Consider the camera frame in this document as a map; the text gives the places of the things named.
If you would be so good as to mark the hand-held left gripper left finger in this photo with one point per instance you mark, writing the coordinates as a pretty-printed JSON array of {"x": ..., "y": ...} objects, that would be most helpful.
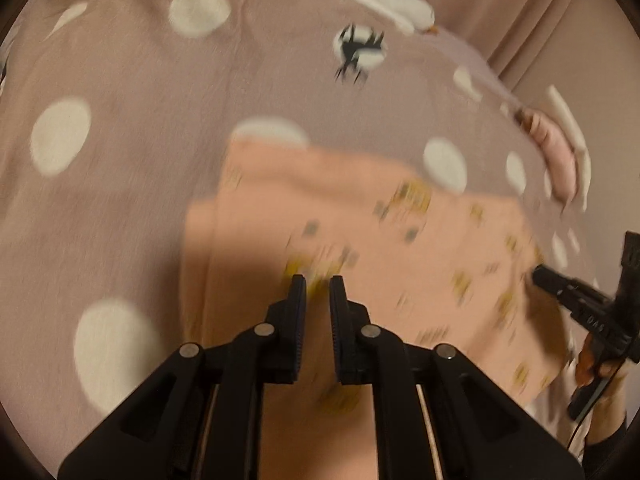
[{"x": 295, "y": 310}]

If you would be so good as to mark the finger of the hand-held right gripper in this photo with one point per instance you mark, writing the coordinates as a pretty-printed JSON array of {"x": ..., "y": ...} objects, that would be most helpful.
[{"x": 550, "y": 280}]

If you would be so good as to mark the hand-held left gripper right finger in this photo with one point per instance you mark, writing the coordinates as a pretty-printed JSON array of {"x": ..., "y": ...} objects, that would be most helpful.
[{"x": 340, "y": 320}]

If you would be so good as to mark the pink cartoon print shirt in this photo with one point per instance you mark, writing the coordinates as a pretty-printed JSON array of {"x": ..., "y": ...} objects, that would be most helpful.
[{"x": 400, "y": 260}]

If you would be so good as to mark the person's right forearm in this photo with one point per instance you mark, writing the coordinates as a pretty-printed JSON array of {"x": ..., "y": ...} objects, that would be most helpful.
[{"x": 607, "y": 435}]

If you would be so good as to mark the person's right hand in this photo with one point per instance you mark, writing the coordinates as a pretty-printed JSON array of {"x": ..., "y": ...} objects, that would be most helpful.
[{"x": 590, "y": 360}]

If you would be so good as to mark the pink folded cloth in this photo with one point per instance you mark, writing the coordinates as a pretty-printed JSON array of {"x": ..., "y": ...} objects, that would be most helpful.
[{"x": 555, "y": 150}]

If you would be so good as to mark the white folded cloth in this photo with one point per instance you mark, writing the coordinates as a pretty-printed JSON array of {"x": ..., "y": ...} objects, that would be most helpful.
[{"x": 565, "y": 110}]

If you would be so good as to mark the polka dot blanket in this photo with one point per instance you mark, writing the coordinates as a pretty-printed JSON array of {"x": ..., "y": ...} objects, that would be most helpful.
[{"x": 150, "y": 110}]

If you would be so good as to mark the pink curtain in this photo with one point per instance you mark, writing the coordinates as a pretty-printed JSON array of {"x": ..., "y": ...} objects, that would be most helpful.
[{"x": 525, "y": 10}]

